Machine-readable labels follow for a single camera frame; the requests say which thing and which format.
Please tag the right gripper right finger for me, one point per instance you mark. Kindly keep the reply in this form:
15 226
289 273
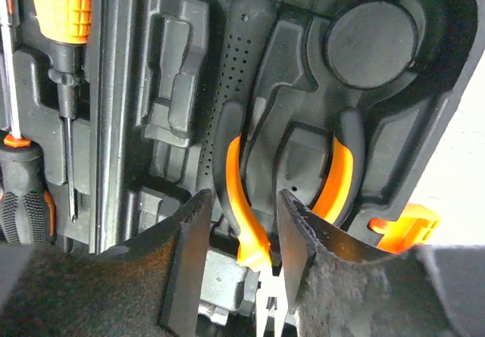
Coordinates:
337 285

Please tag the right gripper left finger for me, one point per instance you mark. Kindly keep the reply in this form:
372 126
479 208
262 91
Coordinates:
149 285

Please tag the orange long-nose pliers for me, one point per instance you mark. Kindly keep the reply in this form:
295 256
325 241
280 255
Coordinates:
333 205

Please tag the black orange handle screwdriver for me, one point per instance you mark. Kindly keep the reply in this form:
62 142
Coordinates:
27 208

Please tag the black plastic tool case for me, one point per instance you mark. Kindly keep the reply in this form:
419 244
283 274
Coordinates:
148 73

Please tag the claw hammer black handle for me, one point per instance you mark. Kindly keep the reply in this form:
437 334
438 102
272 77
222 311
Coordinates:
247 29

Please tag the large orange screwdriver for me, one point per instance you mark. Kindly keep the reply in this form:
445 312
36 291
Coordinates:
66 24

